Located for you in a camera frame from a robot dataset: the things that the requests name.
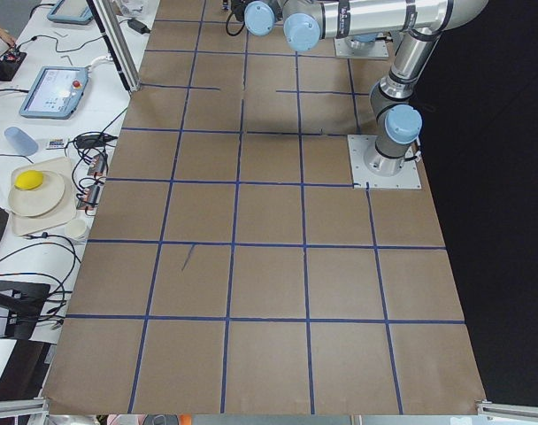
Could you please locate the white paper cup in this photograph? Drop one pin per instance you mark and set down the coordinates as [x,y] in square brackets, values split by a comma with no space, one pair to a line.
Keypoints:
[77,230]

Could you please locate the black power adapter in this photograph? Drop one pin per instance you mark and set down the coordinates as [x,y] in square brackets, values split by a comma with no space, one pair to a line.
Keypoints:
[138,26]

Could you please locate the beige tray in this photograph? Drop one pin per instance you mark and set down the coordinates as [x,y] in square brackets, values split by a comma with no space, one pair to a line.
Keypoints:
[63,212]

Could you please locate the beige round plate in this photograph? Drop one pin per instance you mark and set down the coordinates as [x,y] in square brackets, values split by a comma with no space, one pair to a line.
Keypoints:
[30,203]

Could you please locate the blue teach pendant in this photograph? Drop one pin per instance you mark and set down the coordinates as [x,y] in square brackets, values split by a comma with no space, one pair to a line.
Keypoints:
[55,93]
[74,12]

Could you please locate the yellow lemon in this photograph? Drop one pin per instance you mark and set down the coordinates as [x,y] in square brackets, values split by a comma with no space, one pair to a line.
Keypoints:
[29,180]

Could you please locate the light blue plastic cup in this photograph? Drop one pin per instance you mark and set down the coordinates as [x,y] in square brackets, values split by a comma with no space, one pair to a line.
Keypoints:
[20,141]

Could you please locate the black device on table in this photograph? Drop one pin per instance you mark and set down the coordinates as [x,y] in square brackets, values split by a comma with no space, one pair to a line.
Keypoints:
[21,304]

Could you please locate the aluminium frame post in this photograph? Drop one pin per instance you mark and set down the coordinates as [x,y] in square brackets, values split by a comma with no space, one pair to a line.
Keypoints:
[115,41]

